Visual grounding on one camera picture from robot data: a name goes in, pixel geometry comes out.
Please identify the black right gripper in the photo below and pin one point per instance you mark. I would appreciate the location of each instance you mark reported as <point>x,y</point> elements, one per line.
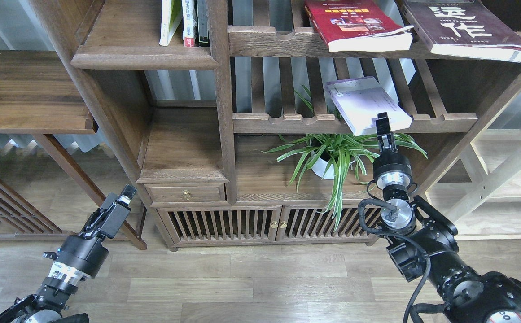
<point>391,167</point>

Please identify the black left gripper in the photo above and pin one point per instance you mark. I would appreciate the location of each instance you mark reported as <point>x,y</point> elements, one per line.
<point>84,251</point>

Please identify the white lavender paperback book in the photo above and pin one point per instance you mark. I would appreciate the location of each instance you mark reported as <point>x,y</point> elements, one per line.
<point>361,100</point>

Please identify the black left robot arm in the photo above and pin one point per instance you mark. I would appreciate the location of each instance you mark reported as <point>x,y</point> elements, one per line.
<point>46,305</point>

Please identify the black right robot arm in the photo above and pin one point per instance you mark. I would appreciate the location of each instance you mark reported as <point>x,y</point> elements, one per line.
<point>422,244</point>

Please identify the light wooden shelf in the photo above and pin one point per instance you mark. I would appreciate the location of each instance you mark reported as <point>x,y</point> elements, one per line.
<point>483,195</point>

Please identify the green spider plant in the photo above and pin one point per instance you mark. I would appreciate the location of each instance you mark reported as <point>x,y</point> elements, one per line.
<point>346,152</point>

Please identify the brass drawer knob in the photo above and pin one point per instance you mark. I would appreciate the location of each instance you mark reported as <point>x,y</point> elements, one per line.
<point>187,195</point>

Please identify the white plant pot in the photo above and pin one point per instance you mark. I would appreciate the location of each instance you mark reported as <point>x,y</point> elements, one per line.
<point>323,168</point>

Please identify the red paperback book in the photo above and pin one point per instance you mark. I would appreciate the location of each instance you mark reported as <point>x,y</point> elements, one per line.
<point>357,25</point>

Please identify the dark brown book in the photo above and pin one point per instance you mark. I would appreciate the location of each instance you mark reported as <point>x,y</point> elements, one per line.
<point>462,28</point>

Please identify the dark wooden bookshelf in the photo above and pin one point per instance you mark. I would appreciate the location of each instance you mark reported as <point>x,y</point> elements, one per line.
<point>197,119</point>

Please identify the dark wooden side table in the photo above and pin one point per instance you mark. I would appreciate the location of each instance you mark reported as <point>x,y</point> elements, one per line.
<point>38,97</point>

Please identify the red white upright book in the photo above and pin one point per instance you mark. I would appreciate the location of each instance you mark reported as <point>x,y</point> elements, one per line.
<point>189,13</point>

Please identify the white green upright book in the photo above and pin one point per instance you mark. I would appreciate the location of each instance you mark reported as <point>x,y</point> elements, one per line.
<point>171,17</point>

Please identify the black upright book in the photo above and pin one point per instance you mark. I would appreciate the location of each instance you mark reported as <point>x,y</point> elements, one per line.
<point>202,24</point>

